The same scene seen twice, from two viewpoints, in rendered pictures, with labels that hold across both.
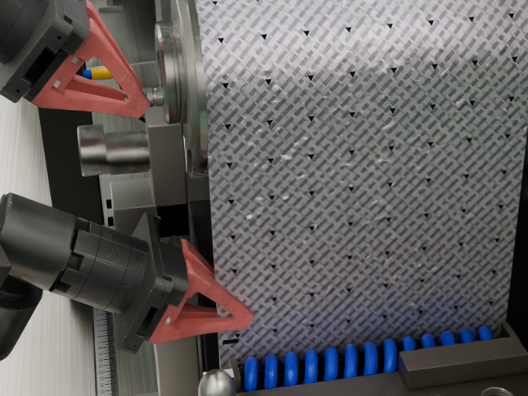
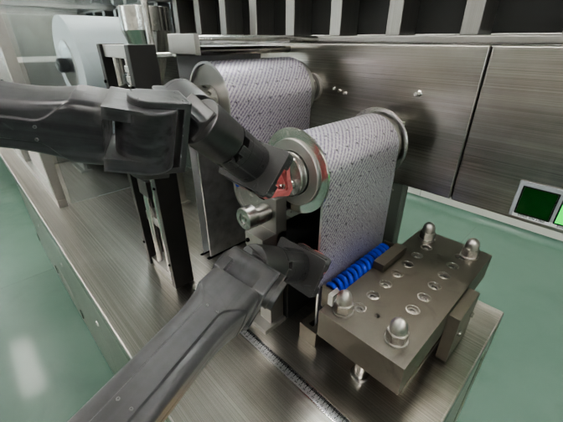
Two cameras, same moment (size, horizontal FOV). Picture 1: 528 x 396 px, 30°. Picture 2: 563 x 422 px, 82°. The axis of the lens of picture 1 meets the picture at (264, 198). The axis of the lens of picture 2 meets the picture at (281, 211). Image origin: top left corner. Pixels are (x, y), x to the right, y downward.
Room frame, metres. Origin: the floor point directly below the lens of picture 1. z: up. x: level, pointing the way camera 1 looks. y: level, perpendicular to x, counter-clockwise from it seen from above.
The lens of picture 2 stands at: (0.27, 0.36, 1.45)
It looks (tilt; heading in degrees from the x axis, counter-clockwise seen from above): 28 degrees down; 325
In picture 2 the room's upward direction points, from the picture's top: straight up
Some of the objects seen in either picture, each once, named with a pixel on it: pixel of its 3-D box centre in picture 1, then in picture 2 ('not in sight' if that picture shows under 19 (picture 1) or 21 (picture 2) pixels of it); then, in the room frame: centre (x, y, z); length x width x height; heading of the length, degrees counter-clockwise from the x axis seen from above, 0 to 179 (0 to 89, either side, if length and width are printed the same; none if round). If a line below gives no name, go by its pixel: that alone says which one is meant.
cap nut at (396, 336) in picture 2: not in sight; (398, 329); (0.46, 0.01, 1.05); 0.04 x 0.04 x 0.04
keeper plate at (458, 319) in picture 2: not in sight; (458, 325); (0.44, -0.17, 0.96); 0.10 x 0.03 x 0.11; 99
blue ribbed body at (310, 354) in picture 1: (375, 362); (361, 267); (0.62, -0.08, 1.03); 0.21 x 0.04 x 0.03; 99
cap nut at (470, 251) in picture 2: not in sight; (472, 247); (0.51, -0.30, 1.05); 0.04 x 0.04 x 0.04
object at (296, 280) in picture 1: (367, 258); (356, 230); (0.64, -0.08, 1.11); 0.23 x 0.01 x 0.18; 99
